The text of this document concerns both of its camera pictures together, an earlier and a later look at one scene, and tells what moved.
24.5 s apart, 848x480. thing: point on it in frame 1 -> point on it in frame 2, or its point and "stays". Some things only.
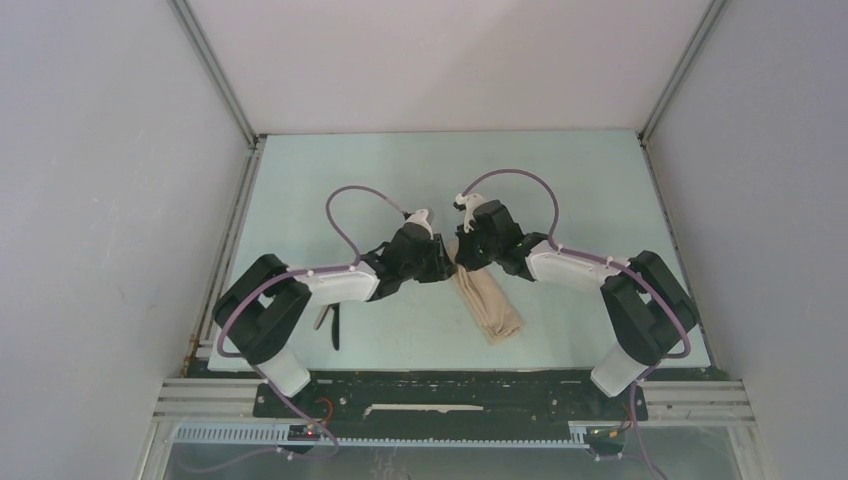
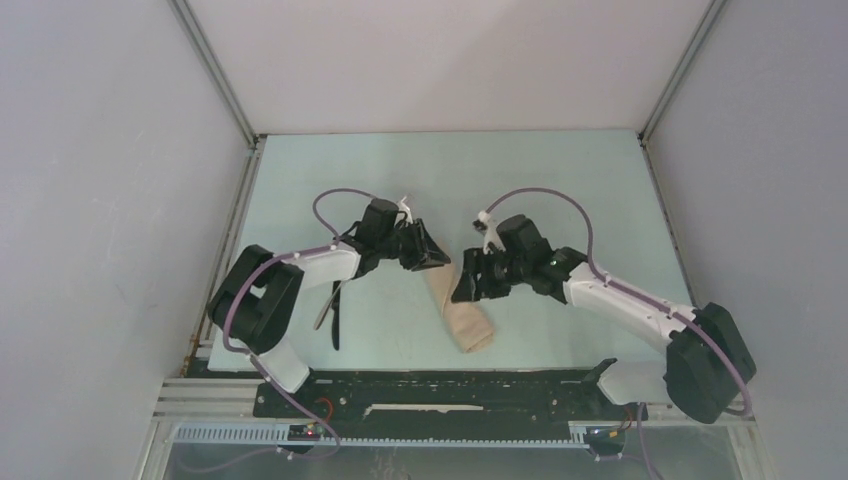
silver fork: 320,316 stays
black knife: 335,324 stays
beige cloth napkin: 487,298 -> 468,324
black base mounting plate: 450,395 stays
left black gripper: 441,266 -> 424,252
